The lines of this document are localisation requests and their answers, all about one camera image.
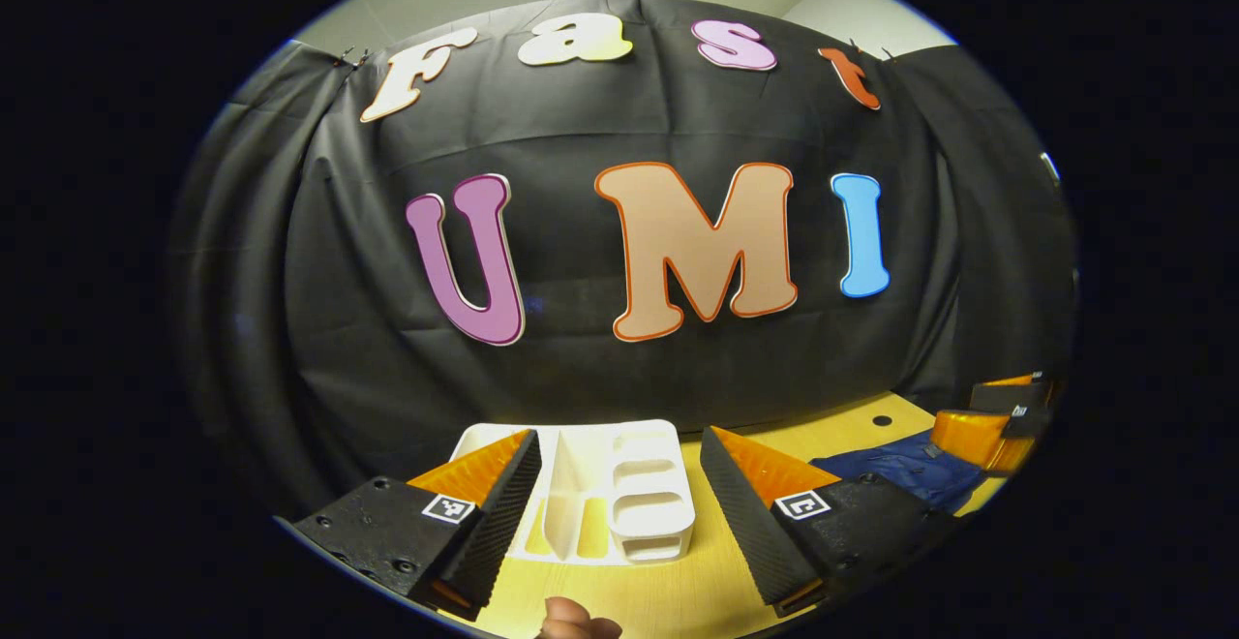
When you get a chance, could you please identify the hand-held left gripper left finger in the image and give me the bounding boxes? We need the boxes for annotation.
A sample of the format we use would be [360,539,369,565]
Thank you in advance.
[290,429,544,622]

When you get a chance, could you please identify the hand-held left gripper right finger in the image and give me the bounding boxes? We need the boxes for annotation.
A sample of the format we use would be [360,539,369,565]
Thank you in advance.
[698,426,956,620]

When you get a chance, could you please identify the blue schoolbag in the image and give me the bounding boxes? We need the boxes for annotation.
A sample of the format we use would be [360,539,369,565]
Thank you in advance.
[811,429,990,515]

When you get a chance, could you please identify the white plastic bookshelf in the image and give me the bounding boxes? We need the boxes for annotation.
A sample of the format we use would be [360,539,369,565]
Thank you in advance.
[450,419,697,566]

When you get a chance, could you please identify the black backdrop cloth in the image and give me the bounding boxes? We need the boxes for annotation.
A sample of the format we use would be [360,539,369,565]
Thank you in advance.
[166,0,1077,524]

